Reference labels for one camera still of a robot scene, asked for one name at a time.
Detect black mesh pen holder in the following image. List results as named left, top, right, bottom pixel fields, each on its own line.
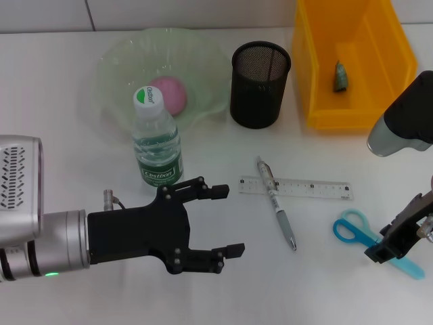
left=229, top=40, right=292, bottom=129

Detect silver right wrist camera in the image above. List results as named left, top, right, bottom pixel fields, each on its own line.
left=367, top=70, right=433, bottom=157

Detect clear green-label water bottle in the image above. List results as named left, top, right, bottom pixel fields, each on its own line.
left=131, top=86, right=185, bottom=196

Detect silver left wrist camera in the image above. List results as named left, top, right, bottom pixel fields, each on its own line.
left=0, top=135, right=45, bottom=243

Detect clear plastic ruler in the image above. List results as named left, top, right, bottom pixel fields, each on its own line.
left=238, top=175, right=352, bottom=201

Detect blue teal scissors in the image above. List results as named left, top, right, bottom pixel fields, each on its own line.
left=333, top=209, right=426, bottom=281

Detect clear grey ballpoint pen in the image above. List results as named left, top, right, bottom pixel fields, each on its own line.
left=256, top=155, right=298, bottom=252

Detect green plastic wrapper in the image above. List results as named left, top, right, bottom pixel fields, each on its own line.
left=332, top=60, right=349, bottom=93

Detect left gripper cable with connector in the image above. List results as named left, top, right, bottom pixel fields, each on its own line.
left=103, top=189, right=127, bottom=211

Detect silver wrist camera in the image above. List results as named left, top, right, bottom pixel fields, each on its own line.
left=367, top=70, right=433, bottom=157
left=0, top=135, right=45, bottom=243

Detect yellow plastic bin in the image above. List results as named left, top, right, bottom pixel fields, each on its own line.
left=291, top=0, right=419, bottom=131

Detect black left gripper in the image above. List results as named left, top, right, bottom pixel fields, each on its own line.
left=87, top=175, right=246, bottom=275

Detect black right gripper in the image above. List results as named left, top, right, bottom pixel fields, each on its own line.
left=373, top=188, right=433, bottom=265

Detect green glass fruit plate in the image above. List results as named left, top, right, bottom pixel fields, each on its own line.
left=96, top=27, right=231, bottom=135

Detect pink peach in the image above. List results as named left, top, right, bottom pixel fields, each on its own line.
left=148, top=76, right=188, bottom=118

